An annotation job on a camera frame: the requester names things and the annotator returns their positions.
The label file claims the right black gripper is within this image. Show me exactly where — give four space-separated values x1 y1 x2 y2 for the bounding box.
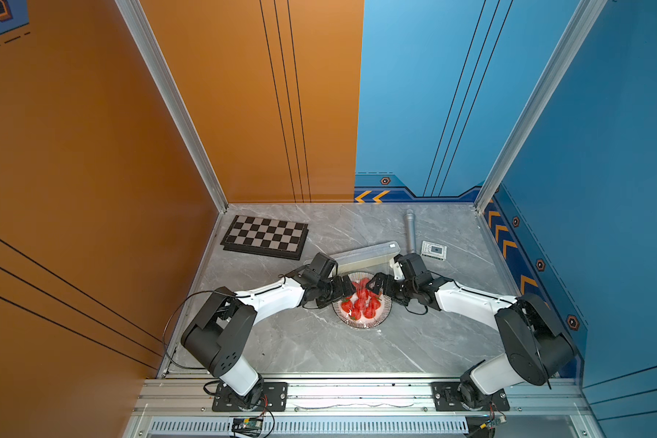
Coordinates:
363 272 417 305

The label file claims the patterned plate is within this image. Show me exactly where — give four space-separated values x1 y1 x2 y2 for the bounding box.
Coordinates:
331 272 393 330

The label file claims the cream plastic wrap dispenser box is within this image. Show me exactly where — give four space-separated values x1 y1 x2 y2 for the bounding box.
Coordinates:
331 241 402 276

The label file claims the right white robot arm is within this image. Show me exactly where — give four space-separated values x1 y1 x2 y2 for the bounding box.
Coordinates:
364 254 580 411

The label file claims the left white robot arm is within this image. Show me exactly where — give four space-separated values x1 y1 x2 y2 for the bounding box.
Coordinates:
181 253 355 410

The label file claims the red strawberries pile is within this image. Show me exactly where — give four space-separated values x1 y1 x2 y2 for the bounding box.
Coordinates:
339 277 385 323

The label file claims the small white digital timer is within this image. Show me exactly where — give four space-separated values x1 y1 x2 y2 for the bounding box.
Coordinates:
421 241 447 261

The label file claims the silver microphone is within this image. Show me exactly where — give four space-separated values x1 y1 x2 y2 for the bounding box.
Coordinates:
404 209 416 254

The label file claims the black white chessboard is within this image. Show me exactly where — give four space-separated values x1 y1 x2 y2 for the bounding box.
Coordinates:
221 215 308 260

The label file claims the left green circuit board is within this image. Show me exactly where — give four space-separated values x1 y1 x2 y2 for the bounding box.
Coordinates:
231 417 264 438

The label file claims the green circuit board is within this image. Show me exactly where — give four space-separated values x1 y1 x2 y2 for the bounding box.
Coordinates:
231 417 264 438
466 414 507 438

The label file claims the right green circuit board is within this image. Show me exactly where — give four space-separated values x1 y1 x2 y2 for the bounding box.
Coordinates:
466 414 507 438

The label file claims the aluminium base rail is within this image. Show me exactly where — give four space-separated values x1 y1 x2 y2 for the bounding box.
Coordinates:
123 373 604 437

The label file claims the right aluminium frame post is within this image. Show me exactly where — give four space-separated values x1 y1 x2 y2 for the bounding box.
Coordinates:
474 0 607 215

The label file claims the aluminium frame post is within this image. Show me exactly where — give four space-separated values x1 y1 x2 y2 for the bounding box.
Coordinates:
474 0 607 215
115 0 228 215

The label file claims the left aluminium frame post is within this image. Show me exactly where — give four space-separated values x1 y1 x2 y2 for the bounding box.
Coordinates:
115 0 228 215

